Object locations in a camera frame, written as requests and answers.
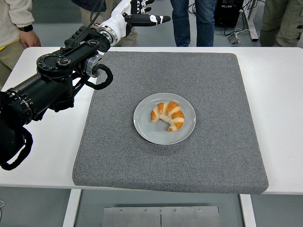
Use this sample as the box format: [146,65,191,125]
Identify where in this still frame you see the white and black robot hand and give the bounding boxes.
[99,0,171,38]

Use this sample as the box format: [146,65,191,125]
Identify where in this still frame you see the golden croissant bread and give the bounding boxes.
[150,101,186,132]

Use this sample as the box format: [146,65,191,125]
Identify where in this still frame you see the pale grey round plate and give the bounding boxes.
[133,92,197,145]

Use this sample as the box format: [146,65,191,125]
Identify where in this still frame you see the grey metal plate with screws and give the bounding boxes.
[103,206,221,227]

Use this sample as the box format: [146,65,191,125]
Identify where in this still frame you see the person in blue jeans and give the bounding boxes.
[169,0,217,47]

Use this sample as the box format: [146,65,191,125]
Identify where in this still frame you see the person in cream jacket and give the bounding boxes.
[0,0,41,90]

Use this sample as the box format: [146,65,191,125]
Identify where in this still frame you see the black equipment box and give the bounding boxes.
[214,0,244,27]

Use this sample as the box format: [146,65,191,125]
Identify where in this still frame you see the small grey floor device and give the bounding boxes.
[226,33,240,45]

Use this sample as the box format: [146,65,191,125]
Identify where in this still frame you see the white desk leg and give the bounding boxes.
[241,0,259,42]

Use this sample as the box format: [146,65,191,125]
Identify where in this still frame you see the grey speckled foam mat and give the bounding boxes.
[71,51,269,195]

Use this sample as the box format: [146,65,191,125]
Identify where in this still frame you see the person in olive clothing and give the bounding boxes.
[259,0,303,47]

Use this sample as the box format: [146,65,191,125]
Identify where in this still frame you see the white table leg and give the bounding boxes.
[62,189,82,227]
[239,193,257,227]

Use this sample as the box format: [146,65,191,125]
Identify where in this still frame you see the black hanging cables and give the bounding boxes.
[187,0,197,14]

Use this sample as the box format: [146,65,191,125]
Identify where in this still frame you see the white floor cable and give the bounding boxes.
[223,27,249,38]

